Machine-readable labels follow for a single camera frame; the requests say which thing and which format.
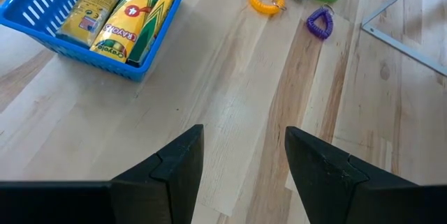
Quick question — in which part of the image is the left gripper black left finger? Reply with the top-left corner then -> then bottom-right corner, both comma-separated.
0,124 -> 205,224

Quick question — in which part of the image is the blue plastic basket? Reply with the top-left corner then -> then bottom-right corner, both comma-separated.
0,0 -> 196,82

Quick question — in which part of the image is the white perforated metal shelf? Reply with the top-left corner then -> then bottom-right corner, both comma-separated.
361,0 -> 447,77

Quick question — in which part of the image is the yellow crayon box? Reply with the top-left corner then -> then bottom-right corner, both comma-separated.
126,0 -> 179,68
89,0 -> 157,64
55,0 -> 133,49

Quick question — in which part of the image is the purple coil wristband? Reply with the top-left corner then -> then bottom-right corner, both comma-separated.
306,3 -> 335,40

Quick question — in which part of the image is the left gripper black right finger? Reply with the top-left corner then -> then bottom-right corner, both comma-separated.
284,126 -> 447,224

